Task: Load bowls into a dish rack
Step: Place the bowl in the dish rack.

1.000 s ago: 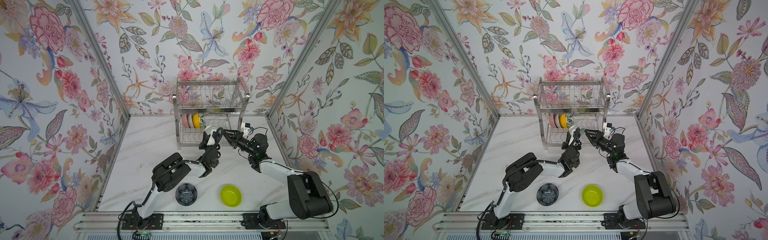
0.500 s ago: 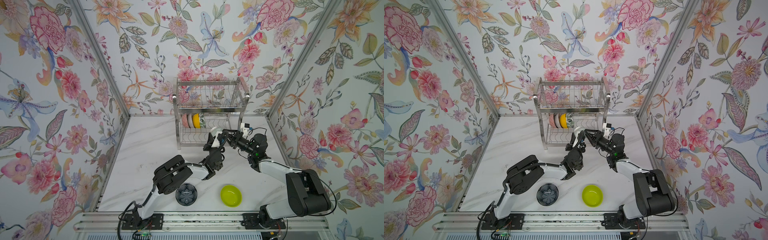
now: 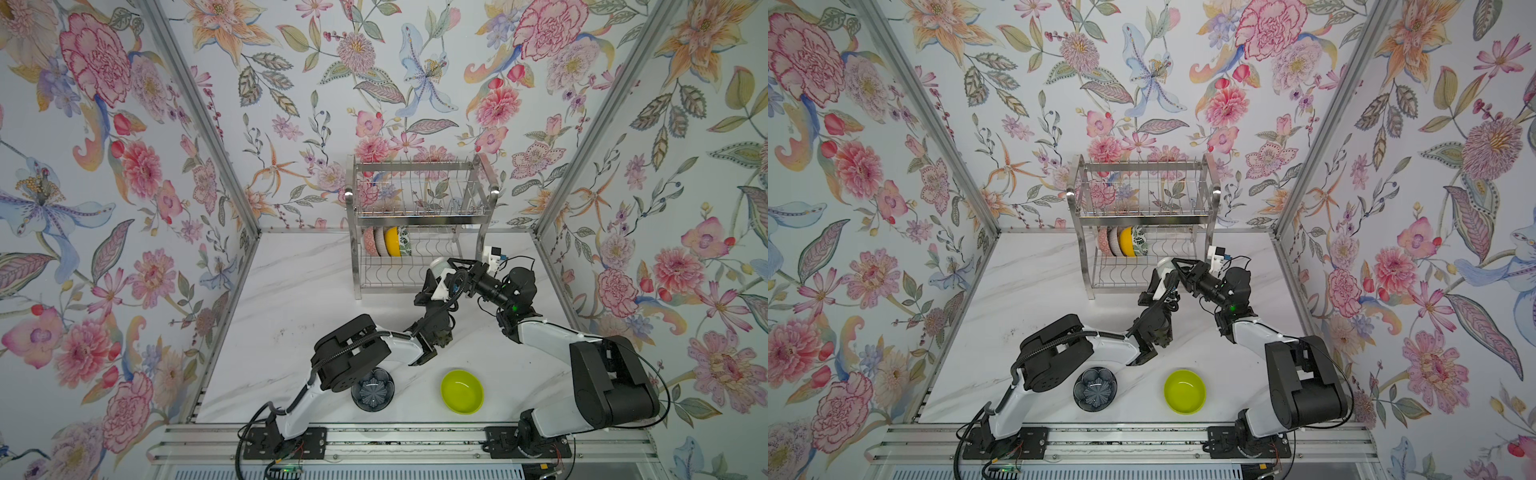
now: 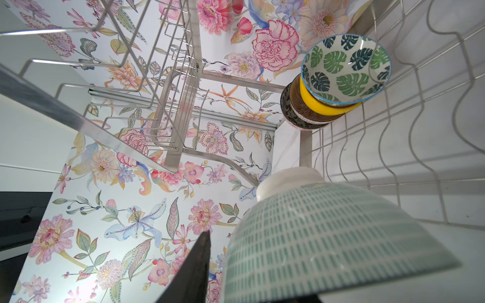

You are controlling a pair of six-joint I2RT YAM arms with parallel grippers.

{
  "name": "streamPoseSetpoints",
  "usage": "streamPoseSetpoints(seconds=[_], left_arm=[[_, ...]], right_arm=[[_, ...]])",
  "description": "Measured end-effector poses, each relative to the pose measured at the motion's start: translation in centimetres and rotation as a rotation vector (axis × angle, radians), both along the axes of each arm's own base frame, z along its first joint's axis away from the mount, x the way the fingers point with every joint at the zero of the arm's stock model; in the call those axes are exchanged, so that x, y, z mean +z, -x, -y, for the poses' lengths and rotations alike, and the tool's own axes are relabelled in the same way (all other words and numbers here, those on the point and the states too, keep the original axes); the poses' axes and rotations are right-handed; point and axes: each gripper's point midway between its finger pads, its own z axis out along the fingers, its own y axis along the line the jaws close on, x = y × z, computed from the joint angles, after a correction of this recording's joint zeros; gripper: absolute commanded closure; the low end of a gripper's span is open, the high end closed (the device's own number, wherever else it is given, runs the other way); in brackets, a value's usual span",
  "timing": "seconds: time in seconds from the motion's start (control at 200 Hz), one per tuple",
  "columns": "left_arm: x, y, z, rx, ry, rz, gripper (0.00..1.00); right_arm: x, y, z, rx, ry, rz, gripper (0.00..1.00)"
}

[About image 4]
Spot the pale celadon bowl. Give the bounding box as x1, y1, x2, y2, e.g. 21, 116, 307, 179
221, 167, 460, 302

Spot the steel two-tier dish rack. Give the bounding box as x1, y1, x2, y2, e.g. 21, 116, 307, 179
6, 1, 484, 231

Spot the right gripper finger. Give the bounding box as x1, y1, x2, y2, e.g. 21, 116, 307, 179
157, 231, 211, 302

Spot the pink striped bowl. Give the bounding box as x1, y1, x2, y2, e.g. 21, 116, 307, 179
290, 75, 343, 126

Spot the yellow bowl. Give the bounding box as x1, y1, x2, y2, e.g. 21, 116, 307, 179
299, 77, 360, 116

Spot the green leaf pattern bowl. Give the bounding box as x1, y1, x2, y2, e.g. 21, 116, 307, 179
301, 34, 392, 107

